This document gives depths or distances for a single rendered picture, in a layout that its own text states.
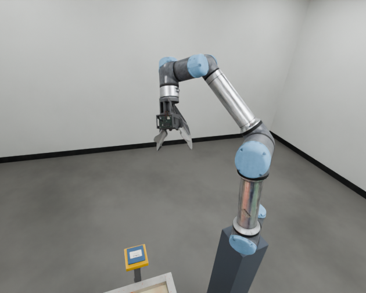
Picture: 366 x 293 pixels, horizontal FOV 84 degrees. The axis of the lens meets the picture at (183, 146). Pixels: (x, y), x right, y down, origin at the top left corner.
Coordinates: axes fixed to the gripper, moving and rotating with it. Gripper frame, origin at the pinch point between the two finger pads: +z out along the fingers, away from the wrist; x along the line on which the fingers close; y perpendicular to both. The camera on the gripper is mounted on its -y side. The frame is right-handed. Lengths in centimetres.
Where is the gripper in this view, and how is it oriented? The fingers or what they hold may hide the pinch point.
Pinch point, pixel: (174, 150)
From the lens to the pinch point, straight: 80.9
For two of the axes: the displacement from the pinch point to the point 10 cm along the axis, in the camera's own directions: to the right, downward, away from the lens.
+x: 9.1, -0.4, -4.2
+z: 0.5, 10.0, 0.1
